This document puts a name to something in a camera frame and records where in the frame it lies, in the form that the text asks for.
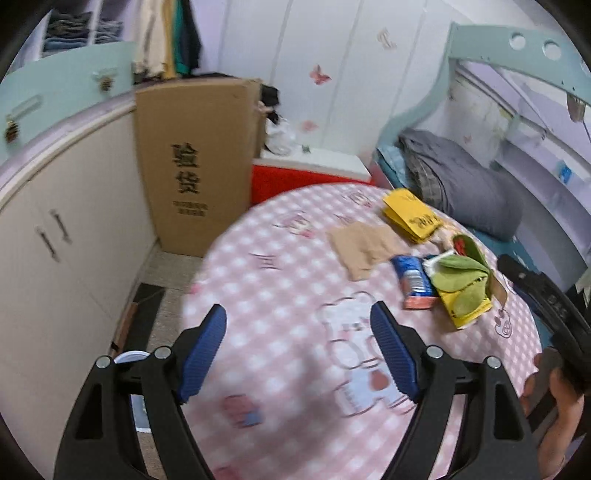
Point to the white wardrobe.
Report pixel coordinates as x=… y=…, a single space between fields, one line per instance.
x=300 y=46

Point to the green and yellow packet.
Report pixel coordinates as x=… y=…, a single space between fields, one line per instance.
x=461 y=277

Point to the mint drawer unit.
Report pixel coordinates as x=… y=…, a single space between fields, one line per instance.
x=69 y=78

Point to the grey duvet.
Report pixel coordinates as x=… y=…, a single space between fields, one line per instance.
x=461 y=184

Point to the red storage bench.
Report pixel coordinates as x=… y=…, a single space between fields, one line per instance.
x=300 y=184

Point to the pine cone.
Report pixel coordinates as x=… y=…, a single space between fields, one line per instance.
x=107 y=84
x=11 y=131

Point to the white plastic bag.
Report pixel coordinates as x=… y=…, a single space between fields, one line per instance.
x=280 y=136

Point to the cream low cabinet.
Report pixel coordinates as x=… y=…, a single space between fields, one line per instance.
x=69 y=184

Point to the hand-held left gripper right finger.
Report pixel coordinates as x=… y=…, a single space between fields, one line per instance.
x=397 y=350

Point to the dark hanging jacket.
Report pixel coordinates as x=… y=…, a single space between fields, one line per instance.
x=194 y=37

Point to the blue snack packet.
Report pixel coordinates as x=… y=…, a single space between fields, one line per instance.
x=413 y=281

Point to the black cloth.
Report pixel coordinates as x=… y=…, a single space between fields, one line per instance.
x=212 y=76

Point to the blue plastic bin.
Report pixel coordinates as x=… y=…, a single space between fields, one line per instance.
x=141 y=413

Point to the tall cardboard box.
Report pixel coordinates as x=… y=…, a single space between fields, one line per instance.
x=194 y=120

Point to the mint bunk bed frame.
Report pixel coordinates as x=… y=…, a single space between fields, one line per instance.
x=485 y=41

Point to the blue card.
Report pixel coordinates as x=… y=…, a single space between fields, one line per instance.
x=564 y=171

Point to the green hanging garment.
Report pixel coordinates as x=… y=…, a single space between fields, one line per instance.
x=181 y=41

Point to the purple cubby shelf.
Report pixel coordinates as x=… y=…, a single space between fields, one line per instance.
x=92 y=14

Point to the pink checked tablecloth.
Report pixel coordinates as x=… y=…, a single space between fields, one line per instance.
x=277 y=286

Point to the cream hanging jacket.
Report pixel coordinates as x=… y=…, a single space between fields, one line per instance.
x=150 y=37

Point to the blue checked bedding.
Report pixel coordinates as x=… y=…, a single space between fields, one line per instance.
x=392 y=166

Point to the small folded jeans stack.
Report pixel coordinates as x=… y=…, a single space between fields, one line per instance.
x=108 y=31

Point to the beige cloth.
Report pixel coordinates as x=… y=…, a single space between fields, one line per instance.
x=364 y=249

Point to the pale pink butterfly sticker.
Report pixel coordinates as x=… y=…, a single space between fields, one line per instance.
x=308 y=125

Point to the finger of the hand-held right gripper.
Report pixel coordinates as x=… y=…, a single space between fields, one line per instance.
x=517 y=272

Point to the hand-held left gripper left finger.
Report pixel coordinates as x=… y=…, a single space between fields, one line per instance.
x=203 y=355

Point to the tan hanging garment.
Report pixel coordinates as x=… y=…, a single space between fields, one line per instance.
x=168 y=41

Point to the folded blue jeans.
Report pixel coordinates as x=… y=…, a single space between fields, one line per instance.
x=67 y=34

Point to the purple wardrobe door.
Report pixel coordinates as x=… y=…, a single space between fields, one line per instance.
x=210 y=37

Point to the white butterfly sticker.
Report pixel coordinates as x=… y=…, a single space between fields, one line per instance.
x=387 y=38

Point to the beige hanging object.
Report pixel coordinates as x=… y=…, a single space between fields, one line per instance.
x=577 y=108

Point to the brown paper tag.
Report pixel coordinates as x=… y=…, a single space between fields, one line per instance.
x=498 y=290

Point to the person's right hand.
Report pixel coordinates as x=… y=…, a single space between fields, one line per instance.
x=565 y=415

